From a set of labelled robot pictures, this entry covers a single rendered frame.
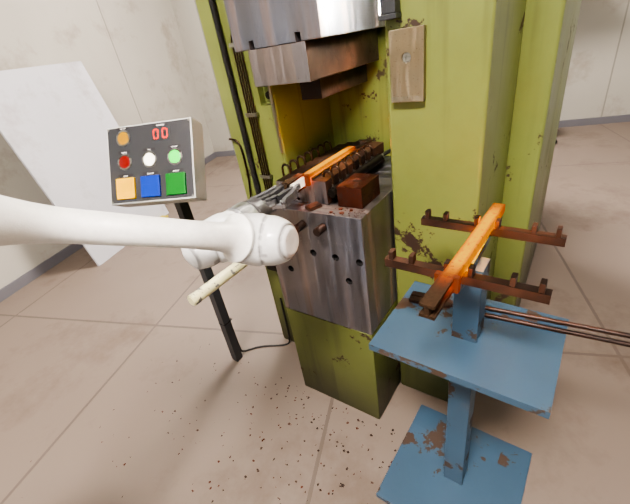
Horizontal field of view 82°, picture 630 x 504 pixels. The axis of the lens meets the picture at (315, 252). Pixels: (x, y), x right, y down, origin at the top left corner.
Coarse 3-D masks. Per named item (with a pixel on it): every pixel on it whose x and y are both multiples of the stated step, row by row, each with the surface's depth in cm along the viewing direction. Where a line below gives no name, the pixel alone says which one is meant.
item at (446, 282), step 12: (492, 204) 90; (504, 204) 89; (492, 216) 85; (480, 228) 81; (492, 228) 83; (468, 240) 77; (480, 240) 77; (468, 252) 73; (456, 264) 71; (468, 264) 72; (444, 276) 67; (456, 276) 66; (432, 288) 65; (444, 288) 64; (456, 288) 67; (432, 300) 62; (444, 300) 65; (420, 312) 63; (432, 312) 63
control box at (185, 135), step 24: (168, 120) 126; (192, 120) 125; (120, 144) 130; (144, 144) 128; (168, 144) 126; (192, 144) 125; (120, 168) 130; (144, 168) 128; (168, 168) 127; (192, 168) 125; (192, 192) 125
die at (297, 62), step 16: (352, 32) 108; (368, 32) 115; (272, 48) 97; (288, 48) 94; (304, 48) 92; (320, 48) 96; (336, 48) 102; (352, 48) 109; (368, 48) 117; (256, 64) 102; (272, 64) 99; (288, 64) 96; (304, 64) 94; (320, 64) 98; (336, 64) 104; (352, 64) 110; (256, 80) 105; (272, 80) 102; (288, 80) 99; (304, 80) 96
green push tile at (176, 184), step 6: (168, 174) 126; (174, 174) 125; (180, 174) 125; (168, 180) 126; (174, 180) 125; (180, 180) 125; (168, 186) 126; (174, 186) 125; (180, 186) 125; (186, 186) 125; (168, 192) 126; (174, 192) 125; (180, 192) 125; (186, 192) 125
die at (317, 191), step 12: (348, 144) 143; (372, 144) 137; (324, 156) 133; (300, 168) 129; (324, 168) 118; (336, 168) 119; (348, 168) 120; (372, 168) 134; (312, 180) 112; (324, 180) 111; (336, 180) 115; (300, 192) 117; (312, 192) 114; (324, 192) 112; (324, 204) 114
